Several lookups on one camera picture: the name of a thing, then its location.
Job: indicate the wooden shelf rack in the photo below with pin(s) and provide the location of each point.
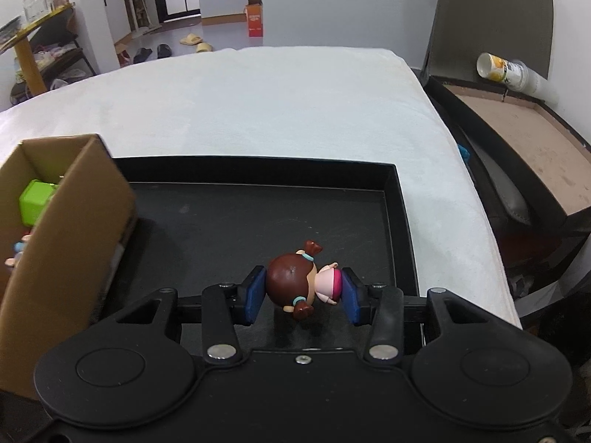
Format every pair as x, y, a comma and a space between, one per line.
25, 62

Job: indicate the small blue object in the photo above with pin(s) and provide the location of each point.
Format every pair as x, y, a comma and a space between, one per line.
464, 153

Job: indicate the yellow label plastic bottle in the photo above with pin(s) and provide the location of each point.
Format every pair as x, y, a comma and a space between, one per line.
508, 74

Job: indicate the beige slipper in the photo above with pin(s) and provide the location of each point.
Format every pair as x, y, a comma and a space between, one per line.
204, 48
190, 39

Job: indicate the brown-haired doll figurine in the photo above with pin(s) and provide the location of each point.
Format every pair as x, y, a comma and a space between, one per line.
291, 281

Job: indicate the white bed sheet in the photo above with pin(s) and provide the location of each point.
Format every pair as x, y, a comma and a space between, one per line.
277, 101

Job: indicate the green cube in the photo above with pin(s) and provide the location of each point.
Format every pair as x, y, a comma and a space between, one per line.
37, 200

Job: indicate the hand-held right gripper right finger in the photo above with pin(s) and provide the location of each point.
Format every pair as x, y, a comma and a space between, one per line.
352, 296

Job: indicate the orange carton box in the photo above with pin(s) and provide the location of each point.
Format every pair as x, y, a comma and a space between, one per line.
255, 21

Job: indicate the cardboard box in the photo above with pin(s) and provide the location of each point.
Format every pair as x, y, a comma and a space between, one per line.
69, 249

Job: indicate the black worn chair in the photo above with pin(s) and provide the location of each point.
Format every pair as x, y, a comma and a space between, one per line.
531, 147

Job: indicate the white cabinet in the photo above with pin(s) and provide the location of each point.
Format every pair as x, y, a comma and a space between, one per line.
115, 11

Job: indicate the white standing fan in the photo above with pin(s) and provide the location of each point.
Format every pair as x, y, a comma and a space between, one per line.
136, 9

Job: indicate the purple block figurine toy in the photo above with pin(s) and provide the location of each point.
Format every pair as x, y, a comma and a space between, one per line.
18, 245

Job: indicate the black tray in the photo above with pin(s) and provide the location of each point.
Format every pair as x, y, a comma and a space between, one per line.
221, 226

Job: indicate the black slipper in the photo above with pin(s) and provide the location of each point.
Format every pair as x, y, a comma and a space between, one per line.
142, 55
164, 50

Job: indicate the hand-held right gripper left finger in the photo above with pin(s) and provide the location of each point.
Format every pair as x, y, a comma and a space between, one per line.
254, 296

